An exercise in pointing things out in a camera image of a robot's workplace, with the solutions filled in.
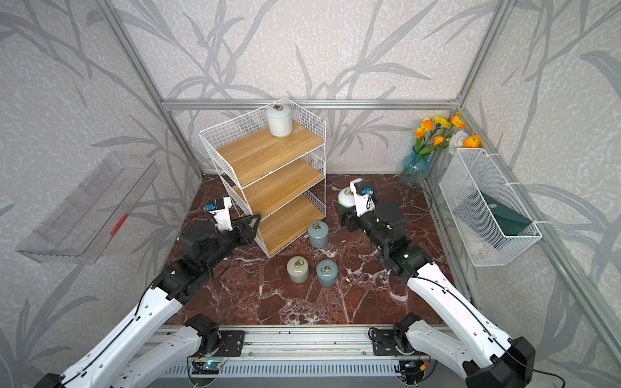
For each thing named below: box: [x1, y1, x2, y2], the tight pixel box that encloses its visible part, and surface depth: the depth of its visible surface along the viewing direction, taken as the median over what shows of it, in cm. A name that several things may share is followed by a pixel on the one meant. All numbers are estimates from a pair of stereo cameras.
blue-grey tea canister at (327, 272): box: [316, 258, 339, 287], surface depth 83 cm
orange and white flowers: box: [414, 110, 482, 156], surface depth 89 cm
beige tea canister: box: [286, 255, 309, 285], surface depth 84 cm
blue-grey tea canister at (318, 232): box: [308, 220, 330, 249], surface depth 93 cm
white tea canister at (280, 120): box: [265, 103, 294, 138], surface depth 73 cm
